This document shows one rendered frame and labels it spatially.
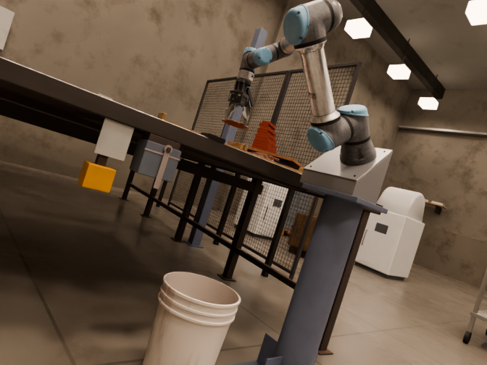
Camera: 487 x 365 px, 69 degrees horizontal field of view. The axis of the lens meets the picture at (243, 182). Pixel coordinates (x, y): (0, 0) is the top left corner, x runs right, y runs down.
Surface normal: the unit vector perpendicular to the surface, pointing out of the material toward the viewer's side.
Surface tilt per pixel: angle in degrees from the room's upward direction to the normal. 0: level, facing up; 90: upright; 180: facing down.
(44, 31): 90
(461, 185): 90
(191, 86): 90
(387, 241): 90
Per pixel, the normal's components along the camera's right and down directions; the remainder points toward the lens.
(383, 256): -0.74, -0.24
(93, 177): 0.56, 0.18
